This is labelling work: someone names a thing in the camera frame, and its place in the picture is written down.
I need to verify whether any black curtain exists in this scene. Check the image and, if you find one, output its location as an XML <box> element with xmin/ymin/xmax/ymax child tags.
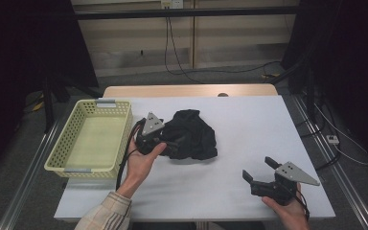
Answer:
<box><xmin>0</xmin><ymin>0</ymin><xmax>100</xmax><ymax>180</ymax></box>
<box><xmin>280</xmin><ymin>0</ymin><xmax>368</xmax><ymax>165</ymax></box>

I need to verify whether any person's right hand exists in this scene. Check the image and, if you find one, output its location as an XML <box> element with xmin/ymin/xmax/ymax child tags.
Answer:
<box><xmin>261</xmin><ymin>182</ymin><xmax>311</xmax><ymax>230</ymax></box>

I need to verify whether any black horizontal metal bar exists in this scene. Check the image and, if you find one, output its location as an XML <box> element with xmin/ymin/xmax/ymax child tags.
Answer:
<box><xmin>74</xmin><ymin>5</ymin><xmax>301</xmax><ymax>21</ymax></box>

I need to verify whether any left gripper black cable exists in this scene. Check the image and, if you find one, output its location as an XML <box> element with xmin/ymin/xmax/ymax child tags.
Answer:
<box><xmin>115</xmin><ymin>118</ymin><xmax>147</xmax><ymax>192</ymax></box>

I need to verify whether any black metal stand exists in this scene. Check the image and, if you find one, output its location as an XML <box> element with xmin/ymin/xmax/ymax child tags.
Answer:
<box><xmin>40</xmin><ymin>72</ymin><xmax>104</xmax><ymax>134</ymax></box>

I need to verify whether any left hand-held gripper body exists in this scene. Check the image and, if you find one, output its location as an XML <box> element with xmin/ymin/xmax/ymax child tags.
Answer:
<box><xmin>135</xmin><ymin>111</ymin><xmax>174</xmax><ymax>158</ymax></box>

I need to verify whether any white power strip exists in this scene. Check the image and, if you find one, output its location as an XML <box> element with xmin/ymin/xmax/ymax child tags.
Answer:
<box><xmin>325</xmin><ymin>134</ymin><xmax>341</xmax><ymax>146</ymax></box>

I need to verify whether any pale yellow plastic basket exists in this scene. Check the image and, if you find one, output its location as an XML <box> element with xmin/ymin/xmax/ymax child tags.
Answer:
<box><xmin>43</xmin><ymin>98</ymin><xmax>134</xmax><ymax>179</ymax></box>

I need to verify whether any white wall socket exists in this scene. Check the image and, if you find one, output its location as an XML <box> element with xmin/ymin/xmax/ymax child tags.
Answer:
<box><xmin>160</xmin><ymin>0</ymin><xmax>185</xmax><ymax>10</ymax></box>

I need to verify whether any black wall cable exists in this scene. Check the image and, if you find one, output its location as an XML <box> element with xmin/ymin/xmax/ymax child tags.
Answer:
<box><xmin>164</xmin><ymin>15</ymin><xmax>282</xmax><ymax>85</ymax></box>

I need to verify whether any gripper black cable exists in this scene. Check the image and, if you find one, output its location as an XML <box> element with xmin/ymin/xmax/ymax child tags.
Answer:
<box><xmin>295</xmin><ymin>191</ymin><xmax>311</xmax><ymax>222</ymax></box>
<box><xmin>115</xmin><ymin>118</ymin><xmax>147</xmax><ymax>192</ymax></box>

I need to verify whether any person's left hand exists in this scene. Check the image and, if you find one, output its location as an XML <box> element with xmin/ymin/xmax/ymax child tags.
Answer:
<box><xmin>116</xmin><ymin>137</ymin><xmax>168</xmax><ymax>199</ymax></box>

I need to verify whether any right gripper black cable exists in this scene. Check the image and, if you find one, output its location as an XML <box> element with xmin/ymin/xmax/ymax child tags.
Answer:
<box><xmin>295</xmin><ymin>191</ymin><xmax>311</xmax><ymax>222</ymax></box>

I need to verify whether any black cloth garment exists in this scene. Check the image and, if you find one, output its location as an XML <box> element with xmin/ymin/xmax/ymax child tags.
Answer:
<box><xmin>158</xmin><ymin>108</ymin><xmax>219</xmax><ymax>161</ymax></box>

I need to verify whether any white floor cable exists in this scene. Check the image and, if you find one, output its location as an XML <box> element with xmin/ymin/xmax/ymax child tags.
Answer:
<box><xmin>312</xmin><ymin>102</ymin><xmax>368</xmax><ymax>167</ymax></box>

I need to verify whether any aluminium floor rail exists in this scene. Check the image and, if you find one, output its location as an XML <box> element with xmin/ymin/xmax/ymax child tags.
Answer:
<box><xmin>0</xmin><ymin>117</ymin><xmax>62</xmax><ymax>230</ymax></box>
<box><xmin>291</xmin><ymin>95</ymin><xmax>368</xmax><ymax>230</ymax></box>

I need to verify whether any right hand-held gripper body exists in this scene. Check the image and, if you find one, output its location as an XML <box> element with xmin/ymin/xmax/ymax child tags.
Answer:
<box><xmin>249</xmin><ymin>160</ymin><xmax>321</xmax><ymax>207</ymax></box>

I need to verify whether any black floor cable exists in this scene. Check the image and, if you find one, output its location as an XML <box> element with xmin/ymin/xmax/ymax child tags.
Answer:
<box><xmin>299</xmin><ymin>117</ymin><xmax>343</xmax><ymax>172</ymax></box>

